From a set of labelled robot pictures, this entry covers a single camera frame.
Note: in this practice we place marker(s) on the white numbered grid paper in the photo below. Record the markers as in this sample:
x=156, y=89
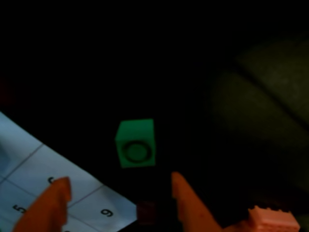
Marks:
x=79, y=193

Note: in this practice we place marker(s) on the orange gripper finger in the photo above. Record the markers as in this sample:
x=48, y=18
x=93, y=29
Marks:
x=190, y=210
x=46, y=207

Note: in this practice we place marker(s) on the green cube with circle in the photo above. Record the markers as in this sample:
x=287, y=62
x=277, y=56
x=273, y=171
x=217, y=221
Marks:
x=136, y=145

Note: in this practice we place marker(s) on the orange studded block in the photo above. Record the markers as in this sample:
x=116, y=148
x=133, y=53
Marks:
x=272, y=221

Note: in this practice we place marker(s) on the small dark red cube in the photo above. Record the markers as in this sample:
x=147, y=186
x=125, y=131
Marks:
x=146, y=212

